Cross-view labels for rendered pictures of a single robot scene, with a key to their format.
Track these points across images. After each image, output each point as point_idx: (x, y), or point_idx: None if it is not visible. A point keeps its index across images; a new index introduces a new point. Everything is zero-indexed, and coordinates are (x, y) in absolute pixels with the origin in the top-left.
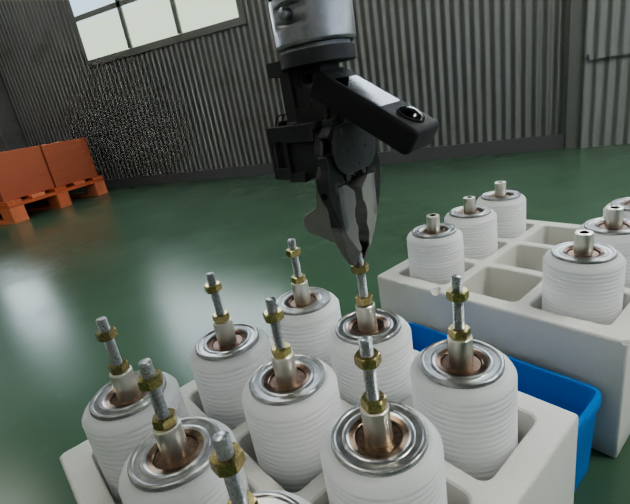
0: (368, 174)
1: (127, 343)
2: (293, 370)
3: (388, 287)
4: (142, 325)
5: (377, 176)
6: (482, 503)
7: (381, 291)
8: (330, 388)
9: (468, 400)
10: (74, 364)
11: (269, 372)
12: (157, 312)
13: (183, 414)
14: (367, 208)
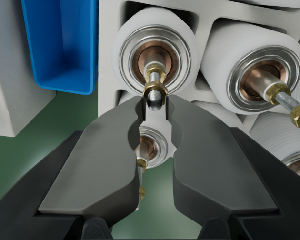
0: (75, 209)
1: (148, 225)
2: (271, 75)
3: (17, 121)
4: (133, 231)
5: (27, 191)
6: None
7: (23, 125)
8: (259, 38)
9: None
10: (175, 230)
11: (258, 100)
12: (119, 235)
13: (273, 135)
14: (125, 135)
